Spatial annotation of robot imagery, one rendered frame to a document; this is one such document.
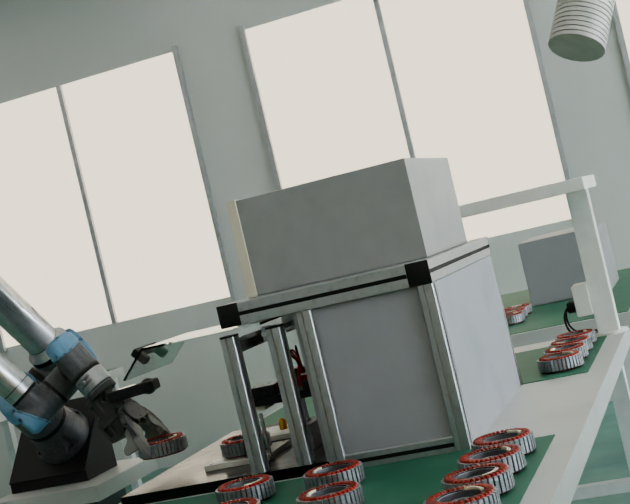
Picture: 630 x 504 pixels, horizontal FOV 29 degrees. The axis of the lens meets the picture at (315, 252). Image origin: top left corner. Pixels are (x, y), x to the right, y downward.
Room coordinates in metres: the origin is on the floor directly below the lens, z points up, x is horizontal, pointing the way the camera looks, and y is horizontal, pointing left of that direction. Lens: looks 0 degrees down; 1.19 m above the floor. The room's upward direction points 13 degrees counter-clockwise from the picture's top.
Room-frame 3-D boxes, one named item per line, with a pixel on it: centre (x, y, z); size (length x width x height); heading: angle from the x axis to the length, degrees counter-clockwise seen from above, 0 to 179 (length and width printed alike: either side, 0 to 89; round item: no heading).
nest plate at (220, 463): (2.66, 0.24, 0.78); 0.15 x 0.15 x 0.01; 72
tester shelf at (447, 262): (2.68, -0.10, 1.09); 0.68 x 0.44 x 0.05; 162
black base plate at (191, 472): (2.77, 0.19, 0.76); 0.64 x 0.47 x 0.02; 162
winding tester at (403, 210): (2.66, -0.10, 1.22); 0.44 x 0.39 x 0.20; 162
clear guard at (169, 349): (2.60, 0.26, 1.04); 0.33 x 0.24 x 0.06; 72
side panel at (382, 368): (2.34, -0.07, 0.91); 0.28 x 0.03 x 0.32; 72
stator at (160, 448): (2.73, 0.43, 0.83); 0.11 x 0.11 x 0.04
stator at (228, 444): (2.66, 0.24, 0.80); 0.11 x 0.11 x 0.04
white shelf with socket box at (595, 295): (3.45, -0.63, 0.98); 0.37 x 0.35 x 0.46; 162
